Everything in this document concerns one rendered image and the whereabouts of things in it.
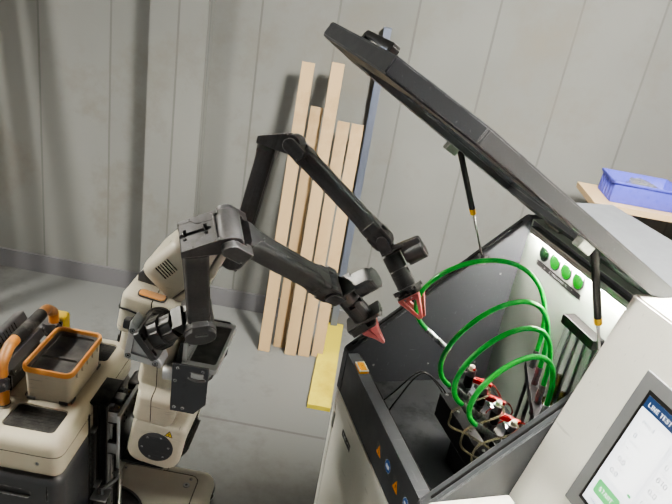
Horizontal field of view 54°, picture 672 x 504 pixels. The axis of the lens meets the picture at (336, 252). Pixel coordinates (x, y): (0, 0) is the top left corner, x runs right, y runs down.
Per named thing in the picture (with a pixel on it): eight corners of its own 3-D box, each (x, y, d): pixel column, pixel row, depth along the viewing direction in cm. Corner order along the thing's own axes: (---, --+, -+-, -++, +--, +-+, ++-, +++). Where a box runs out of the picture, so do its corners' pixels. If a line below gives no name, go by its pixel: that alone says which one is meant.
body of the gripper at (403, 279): (424, 285, 195) (413, 262, 196) (414, 291, 186) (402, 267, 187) (405, 294, 198) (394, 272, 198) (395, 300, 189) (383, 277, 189)
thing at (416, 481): (339, 392, 220) (347, 352, 214) (352, 392, 222) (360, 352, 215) (405, 544, 167) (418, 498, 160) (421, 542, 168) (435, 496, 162)
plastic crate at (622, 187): (659, 198, 345) (667, 178, 340) (677, 214, 323) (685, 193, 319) (595, 187, 345) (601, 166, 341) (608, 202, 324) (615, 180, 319)
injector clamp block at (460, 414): (429, 432, 203) (440, 392, 196) (457, 430, 206) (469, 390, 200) (478, 518, 174) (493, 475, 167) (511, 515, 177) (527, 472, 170)
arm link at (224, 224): (170, 206, 132) (175, 248, 126) (238, 200, 135) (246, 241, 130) (181, 311, 168) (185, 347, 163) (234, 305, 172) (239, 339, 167)
